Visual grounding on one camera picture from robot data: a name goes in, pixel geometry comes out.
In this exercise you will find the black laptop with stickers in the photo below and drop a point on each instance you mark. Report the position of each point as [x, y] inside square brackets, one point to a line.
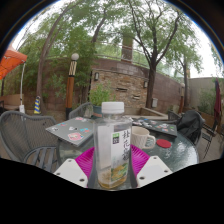
[156, 126]

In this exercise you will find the green plant in teal pot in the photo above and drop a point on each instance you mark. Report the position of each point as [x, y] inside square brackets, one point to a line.
[98, 96]

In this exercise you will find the leaning green tree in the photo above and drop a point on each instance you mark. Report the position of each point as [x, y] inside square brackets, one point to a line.
[39, 86]

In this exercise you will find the black metal chair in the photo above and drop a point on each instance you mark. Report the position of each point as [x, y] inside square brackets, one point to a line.
[208, 133]

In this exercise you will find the flat round red coaster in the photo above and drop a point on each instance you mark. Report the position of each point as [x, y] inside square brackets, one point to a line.
[164, 143]

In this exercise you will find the black wall lantern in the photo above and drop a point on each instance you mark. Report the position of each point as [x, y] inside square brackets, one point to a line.
[96, 76]
[145, 84]

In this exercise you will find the orange canopy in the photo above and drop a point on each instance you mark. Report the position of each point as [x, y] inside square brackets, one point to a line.
[10, 61]

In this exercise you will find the wooden lamp post with globe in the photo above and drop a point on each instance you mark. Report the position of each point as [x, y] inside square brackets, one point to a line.
[70, 90]

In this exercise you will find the clear plastic drink bottle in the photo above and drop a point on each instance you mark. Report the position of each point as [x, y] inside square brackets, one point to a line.
[111, 143]

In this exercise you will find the folded dark red umbrella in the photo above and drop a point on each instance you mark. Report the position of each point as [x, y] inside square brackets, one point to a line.
[217, 100]

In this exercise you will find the white ribbed ceramic mug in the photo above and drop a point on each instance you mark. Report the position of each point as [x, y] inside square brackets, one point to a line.
[139, 136]

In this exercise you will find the tall forked tree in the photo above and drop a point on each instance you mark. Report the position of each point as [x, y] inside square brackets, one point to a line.
[151, 86]

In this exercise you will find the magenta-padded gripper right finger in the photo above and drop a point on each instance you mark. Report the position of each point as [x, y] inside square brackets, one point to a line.
[141, 161]

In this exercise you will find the blue yellow striped cone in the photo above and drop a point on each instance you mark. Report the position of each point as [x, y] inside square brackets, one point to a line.
[37, 106]

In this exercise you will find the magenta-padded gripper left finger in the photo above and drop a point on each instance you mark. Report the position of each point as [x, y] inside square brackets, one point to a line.
[83, 161]

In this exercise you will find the grey laptop with stickers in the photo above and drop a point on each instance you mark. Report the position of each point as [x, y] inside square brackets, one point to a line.
[71, 131]

